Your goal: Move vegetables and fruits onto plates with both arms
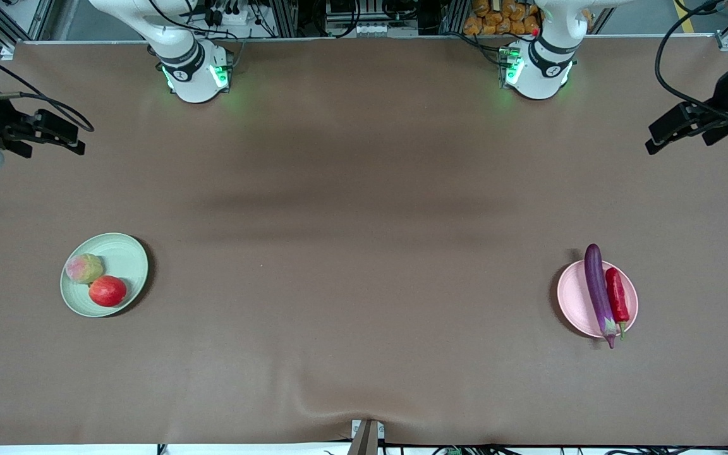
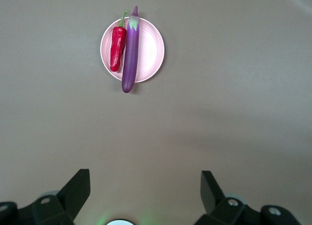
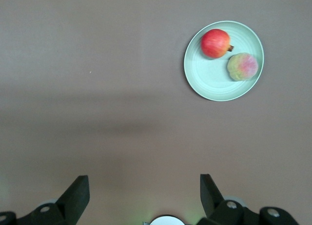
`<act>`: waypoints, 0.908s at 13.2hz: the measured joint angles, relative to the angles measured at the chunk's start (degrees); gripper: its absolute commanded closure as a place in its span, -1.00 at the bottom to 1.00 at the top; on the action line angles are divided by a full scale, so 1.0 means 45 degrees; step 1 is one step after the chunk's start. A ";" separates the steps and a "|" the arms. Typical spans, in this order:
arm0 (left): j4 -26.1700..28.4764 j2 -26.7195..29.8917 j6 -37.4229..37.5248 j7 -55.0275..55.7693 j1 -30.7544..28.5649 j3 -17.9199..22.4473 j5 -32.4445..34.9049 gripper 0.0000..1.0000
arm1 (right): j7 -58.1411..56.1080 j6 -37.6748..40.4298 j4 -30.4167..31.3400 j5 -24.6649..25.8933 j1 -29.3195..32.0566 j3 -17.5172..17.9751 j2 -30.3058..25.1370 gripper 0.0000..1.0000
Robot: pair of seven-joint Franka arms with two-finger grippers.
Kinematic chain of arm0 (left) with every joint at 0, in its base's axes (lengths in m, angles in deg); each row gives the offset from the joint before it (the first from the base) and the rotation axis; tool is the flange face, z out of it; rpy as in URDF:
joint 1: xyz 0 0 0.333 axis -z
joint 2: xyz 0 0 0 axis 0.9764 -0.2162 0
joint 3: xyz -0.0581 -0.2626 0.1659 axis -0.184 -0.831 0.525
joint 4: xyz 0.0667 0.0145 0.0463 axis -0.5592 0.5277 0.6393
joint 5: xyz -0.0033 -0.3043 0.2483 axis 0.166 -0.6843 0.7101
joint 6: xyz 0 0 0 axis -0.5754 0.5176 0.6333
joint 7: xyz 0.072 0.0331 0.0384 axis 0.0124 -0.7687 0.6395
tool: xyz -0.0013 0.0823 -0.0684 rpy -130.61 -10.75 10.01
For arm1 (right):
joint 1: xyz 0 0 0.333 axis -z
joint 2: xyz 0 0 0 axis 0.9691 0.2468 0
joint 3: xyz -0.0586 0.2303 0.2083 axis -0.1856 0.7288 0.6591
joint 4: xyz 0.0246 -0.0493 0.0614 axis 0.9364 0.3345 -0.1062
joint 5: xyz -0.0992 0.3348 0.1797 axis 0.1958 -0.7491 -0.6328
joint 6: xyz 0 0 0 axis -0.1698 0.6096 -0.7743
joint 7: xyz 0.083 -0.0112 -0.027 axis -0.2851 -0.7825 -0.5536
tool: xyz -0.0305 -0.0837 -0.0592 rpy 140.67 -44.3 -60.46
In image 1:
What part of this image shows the green pink peach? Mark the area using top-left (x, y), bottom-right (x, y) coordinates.
top-left (65, 253), bottom-right (105, 284)

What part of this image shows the red pomegranate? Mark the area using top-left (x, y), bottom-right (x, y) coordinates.
top-left (88, 275), bottom-right (128, 308)

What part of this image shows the purple eggplant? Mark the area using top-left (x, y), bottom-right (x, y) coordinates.
top-left (584, 243), bottom-right (619, 349)

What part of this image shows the red chili pepper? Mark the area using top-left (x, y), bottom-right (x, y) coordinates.
top-left (605, 267), bottom-right (631, 340)

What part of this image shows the pile of orange fruits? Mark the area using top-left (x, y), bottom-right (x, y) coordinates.
top-left (463, 0), bottom-right (592, 36)

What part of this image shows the light green plate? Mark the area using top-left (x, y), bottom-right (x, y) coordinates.
top-left (60, 233), bottom-right (149, 318)

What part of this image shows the pink plate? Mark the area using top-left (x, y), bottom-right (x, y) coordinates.
top-left (557, 259), bottom-right (639, 339)

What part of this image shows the brown table cloth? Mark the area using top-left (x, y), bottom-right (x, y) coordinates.
top-left (0, 35), bottom-right (728, 446)

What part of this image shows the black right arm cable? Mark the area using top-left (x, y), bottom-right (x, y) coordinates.
top-left (0, 39), bottom-right (95, 133)

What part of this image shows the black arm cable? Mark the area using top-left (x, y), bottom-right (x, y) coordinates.
top-left (654, 0), bottom-right (728, 124)
top-left (0, 39), bottom-right (95, 133)

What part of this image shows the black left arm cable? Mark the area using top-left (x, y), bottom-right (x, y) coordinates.
top-left (654, 0), bottom-right (728, 124)

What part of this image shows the aluminium frame post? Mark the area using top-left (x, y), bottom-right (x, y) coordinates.
top-left (272, 0), bottom-right (300, 37)
top-left (440, 0), bottom-right (470, 35)

